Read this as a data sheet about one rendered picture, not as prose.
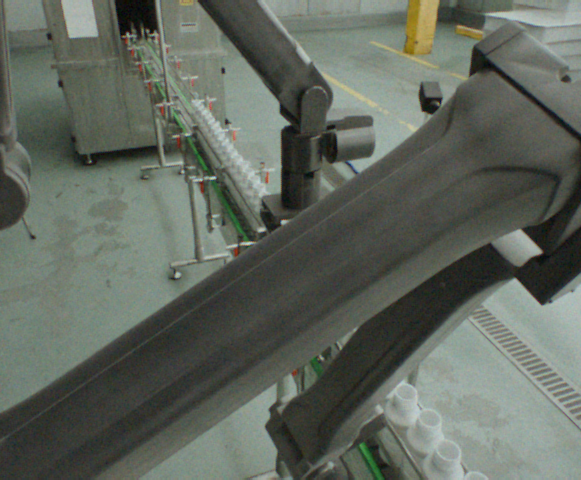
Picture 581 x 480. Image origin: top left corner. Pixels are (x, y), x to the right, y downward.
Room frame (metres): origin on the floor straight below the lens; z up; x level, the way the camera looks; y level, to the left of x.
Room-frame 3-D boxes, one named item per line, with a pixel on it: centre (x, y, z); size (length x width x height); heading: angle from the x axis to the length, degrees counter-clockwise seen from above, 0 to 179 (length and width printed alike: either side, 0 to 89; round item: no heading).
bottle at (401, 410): (0.60, -0.20, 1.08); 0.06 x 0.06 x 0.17
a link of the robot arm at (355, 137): (0.68, -0.06, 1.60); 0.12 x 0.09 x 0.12; 110
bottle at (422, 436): (0.55, -0.23, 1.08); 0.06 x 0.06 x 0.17
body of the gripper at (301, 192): (0.66, -0.02, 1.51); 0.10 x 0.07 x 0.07; 110
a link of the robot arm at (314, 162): (0.66, -0.03, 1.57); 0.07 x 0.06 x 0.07; 110
